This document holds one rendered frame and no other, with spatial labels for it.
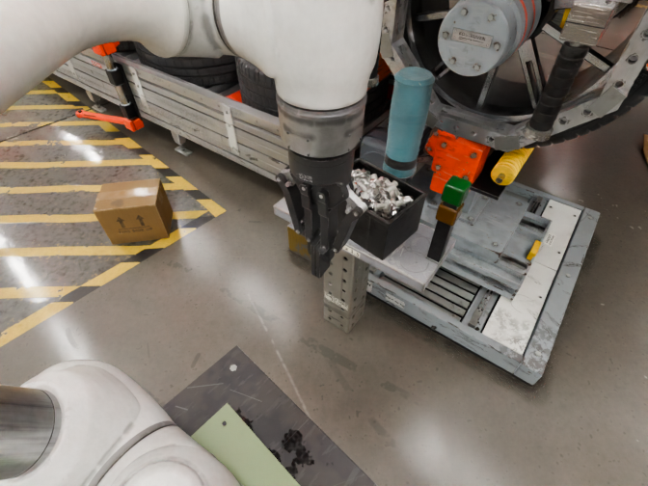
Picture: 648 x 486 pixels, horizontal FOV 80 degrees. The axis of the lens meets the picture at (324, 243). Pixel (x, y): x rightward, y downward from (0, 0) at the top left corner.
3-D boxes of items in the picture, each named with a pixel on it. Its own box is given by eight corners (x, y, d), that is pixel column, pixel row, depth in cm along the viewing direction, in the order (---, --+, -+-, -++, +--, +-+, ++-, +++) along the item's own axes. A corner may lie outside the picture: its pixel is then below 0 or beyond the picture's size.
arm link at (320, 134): (336, 122, 34) (334, 176, 38) (383, 83, 39) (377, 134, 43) (256, 94, 37) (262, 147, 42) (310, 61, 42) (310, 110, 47)
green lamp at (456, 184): (467, 198, 75) (472, 181, 72) (459, 208, 72) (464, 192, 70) (447, 190, 76) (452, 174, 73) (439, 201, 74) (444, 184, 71)
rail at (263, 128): (327, 179, 152) (327, 129, 136) (312, 191, 147) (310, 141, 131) (22, 42, 252) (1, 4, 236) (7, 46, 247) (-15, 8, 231)
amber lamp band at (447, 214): (460, 216, 78) (466, 202, 75) (452, 228, 76) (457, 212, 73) (442, 208, 80) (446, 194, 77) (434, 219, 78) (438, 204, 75)
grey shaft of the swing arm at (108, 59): (146, 128, 201) (106, 23, 164) (137, 133, 198) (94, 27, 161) (135, 123, 204) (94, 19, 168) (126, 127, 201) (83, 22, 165)
